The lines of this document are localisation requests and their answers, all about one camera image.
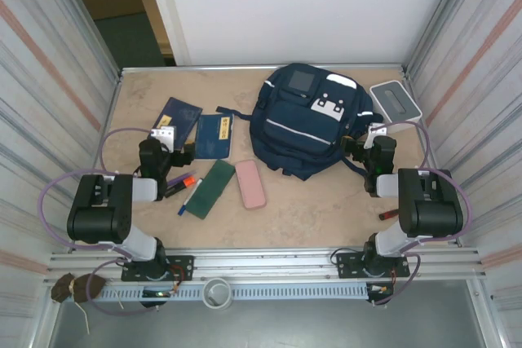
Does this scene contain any navy notebook large yellow label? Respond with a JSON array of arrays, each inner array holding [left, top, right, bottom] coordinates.
[[194, 113, 236, 161]]

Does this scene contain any aluminium table edge bar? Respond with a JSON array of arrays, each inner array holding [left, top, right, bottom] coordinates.
[[120, 63, 409, 77]]

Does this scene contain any white round cup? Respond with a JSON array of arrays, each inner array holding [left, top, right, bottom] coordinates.
[[202, 277, 233, 309]]

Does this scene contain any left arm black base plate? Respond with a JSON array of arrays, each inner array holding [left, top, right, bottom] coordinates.
[[121, 255, 195, 283]]

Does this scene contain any navy blue student backpack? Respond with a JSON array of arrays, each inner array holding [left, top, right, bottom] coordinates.
[[215, 63, 385, 181]]

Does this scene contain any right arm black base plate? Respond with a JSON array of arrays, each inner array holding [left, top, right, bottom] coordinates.
[[337, 249, 410, 280]]

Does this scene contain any blue white pen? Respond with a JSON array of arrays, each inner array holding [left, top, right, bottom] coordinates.
[[177, 178, 204, 217]]

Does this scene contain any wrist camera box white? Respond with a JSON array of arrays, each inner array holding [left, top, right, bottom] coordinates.
[[365, 122, 387, 149], [149, 125, 177, 150]]

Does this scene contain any brown cloth bundle with string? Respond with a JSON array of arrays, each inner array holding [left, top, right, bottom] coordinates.
[[51, 272, 108, 335]]

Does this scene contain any cream door frame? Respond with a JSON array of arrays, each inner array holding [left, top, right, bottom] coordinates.
[[124, 0, 192, 67]]

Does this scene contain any navy notebook small yellow label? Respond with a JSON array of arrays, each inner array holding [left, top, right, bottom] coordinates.
[[153, 97, 204, 150]]

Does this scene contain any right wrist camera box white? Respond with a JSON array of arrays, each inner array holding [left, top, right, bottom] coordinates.
[[365, 122, 387, 149]]

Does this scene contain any green pencil case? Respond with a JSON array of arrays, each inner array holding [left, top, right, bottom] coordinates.
[[183, 159, 237, 219]]

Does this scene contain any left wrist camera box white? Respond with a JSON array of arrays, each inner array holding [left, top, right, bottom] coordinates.
[[149, 125, 177, 150]]

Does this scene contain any white grey box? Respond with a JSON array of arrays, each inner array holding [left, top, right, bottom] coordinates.
[[369, 79, 423, 134]]

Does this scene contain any purple marker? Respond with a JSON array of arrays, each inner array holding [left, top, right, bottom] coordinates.
[[167, 168, 197, 187]]

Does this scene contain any slotted grey cable duct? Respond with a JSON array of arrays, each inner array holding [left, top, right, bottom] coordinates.
[[97, 282, 370, 302]]

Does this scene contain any orange black highlighter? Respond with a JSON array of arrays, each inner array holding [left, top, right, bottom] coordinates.
[[162, 175, 195, 199]]

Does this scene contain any pink pencil case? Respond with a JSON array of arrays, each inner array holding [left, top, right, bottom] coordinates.
[[234, 160, 267, 210]]

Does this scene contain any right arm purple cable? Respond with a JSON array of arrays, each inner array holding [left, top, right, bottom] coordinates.
[[373, 121, 474, 308]]

